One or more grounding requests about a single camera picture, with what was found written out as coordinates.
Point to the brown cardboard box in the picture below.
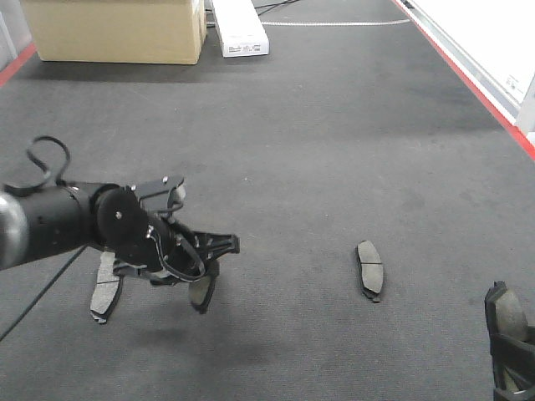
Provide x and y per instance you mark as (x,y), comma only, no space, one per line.
(157,32)

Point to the red right conveyor rail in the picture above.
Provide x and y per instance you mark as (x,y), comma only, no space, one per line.
(470,83)

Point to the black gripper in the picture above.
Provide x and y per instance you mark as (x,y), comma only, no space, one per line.
(155,246)

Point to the long white carton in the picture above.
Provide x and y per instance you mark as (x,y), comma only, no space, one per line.
(240,31)

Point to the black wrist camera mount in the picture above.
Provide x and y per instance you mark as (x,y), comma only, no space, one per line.
(164,194)

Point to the grey brake pad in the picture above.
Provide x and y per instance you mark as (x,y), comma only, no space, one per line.
(107,289)
(371,270)
(201,291)
(508,331)

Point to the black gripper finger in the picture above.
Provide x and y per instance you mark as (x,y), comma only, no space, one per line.
(513,366)

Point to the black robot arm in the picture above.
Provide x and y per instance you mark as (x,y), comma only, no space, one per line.
(36,224)

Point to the dark grey conveyor belt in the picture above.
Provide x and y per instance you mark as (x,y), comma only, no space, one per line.
(352,129)

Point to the red conveyor side rail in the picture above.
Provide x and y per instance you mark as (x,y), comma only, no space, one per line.
(13,67)

